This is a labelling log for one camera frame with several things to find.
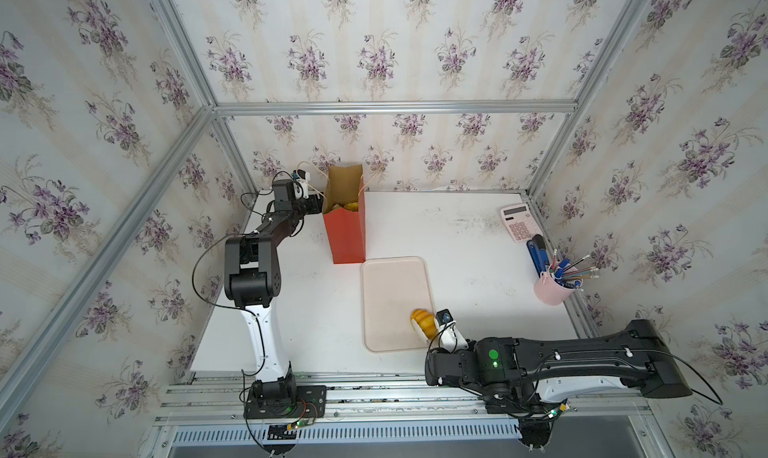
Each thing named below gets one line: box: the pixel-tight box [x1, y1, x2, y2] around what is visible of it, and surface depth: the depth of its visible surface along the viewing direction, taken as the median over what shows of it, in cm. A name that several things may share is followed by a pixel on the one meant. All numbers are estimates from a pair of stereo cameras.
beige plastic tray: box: [360, 256, 434, 352], surface depth 94 cm
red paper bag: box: [322, 164, 366, 265], surface depth 95 cm
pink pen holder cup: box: [534, 264, 578, 306], surface depth 92 cm
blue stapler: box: [526, 234, 549, 278], surface depth 100 cm
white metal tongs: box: [436, 321, 469, 353], surface depth 64 cm
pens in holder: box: [550, 248, 600, 289], surface depth 87 cm
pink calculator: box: [500, 203, 543, 243], surface depth 112 cm
